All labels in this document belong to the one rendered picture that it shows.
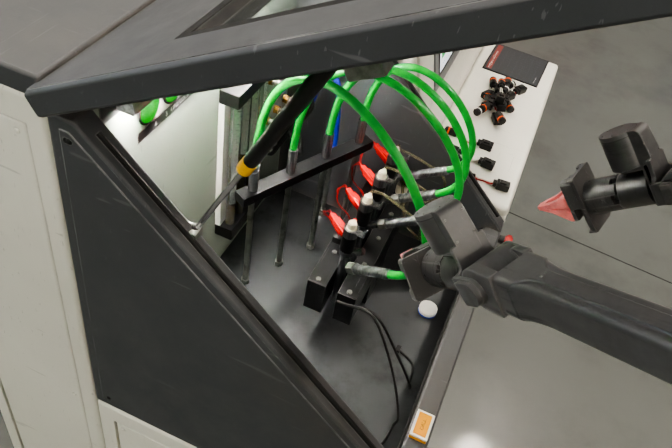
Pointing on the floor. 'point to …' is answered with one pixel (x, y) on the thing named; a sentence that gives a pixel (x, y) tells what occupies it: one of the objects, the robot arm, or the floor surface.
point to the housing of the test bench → (42, 11)
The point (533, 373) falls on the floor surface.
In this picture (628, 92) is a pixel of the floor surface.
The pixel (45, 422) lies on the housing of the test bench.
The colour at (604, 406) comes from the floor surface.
